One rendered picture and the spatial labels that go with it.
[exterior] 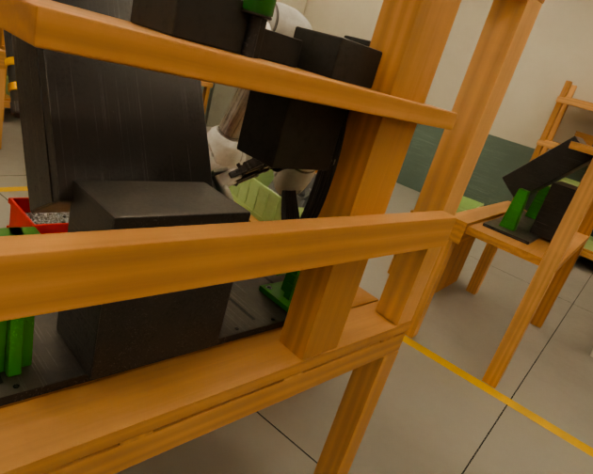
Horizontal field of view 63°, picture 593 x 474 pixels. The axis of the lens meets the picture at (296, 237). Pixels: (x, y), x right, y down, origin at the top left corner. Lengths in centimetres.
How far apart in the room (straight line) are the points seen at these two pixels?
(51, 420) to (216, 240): 44
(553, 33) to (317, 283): 730
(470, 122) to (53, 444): 120
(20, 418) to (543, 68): 778
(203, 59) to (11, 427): 67
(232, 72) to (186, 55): 7
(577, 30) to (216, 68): 763
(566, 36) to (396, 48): 717
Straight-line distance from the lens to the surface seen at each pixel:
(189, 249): 73
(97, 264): 67
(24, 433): 97
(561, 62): 809
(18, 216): 170
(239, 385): 110
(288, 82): 75
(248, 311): 132
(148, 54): 62
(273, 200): 224
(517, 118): 810
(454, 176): 142
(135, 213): 88
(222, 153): 202
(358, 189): 105
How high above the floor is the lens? 156
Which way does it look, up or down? 20 degrees down
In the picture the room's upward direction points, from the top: 16 degrees clockwise
